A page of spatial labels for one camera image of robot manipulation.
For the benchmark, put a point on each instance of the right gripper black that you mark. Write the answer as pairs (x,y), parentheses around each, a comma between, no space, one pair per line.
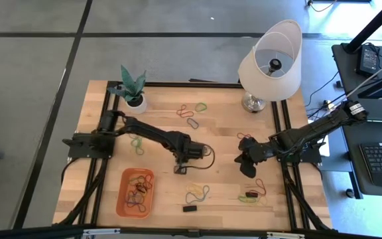
(257,151)

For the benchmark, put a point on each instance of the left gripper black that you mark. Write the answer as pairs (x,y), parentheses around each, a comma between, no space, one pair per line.
(184,147)

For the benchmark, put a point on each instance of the wide black rubber band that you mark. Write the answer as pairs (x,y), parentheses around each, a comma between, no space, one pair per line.
(251,194)

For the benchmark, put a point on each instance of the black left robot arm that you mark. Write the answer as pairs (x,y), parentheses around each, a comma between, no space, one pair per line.
(144,131)

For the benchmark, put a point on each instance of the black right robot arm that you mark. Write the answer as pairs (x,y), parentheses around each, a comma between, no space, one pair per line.
(317,126)

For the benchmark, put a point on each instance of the orange plastic bin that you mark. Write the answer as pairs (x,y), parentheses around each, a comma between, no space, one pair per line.
(123,212)

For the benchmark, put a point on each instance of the small black block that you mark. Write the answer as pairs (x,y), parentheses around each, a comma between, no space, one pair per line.
(190,208)

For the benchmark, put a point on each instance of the green plant in white pot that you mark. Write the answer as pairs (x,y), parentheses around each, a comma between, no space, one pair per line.
(136,104)

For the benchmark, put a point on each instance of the white paper sheet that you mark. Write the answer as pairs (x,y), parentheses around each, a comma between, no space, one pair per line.
(325,151)

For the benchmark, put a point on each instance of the white shade silver table lamp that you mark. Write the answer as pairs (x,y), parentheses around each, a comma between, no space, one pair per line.
(270,86)

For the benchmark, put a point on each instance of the yellow power plug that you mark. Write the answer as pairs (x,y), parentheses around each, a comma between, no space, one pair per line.
(328,105)

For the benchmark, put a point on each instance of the black caster wheel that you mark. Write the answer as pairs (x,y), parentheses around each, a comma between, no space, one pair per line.
(350,193)

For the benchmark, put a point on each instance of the small black floor box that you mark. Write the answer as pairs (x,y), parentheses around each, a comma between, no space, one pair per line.
(339,84)

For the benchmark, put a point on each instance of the black desk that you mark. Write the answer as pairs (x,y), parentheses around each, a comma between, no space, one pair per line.
(343,66)

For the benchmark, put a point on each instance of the black power adapter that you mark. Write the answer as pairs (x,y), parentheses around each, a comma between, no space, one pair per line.
(368,59)

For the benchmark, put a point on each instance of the thick black pole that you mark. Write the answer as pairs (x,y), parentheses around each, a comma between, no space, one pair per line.
(373,25)

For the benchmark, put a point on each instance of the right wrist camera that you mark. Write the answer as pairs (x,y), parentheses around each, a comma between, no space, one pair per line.
(239,160)

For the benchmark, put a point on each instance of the black frame rail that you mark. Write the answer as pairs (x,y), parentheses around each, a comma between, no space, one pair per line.
(177,85)
(106,100)
(304,215)
(115,101)
(292,215)

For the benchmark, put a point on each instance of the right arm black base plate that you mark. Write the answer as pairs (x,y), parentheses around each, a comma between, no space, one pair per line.
(312,158)

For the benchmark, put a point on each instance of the black overhead frame bar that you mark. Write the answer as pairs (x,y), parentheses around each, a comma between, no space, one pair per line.
(164,233)

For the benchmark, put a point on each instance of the small grey centre bracket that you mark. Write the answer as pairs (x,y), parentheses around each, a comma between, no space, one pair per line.
(193,233)

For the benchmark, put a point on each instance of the silver metal bracket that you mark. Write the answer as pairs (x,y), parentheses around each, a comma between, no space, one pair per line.
(101,231)
(285,235)

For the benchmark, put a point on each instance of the black diagonal frame strut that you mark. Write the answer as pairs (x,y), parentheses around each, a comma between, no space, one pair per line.
(320,215)
(75,204)

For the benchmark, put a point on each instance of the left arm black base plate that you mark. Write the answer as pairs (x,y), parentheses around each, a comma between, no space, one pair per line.
(85,146)

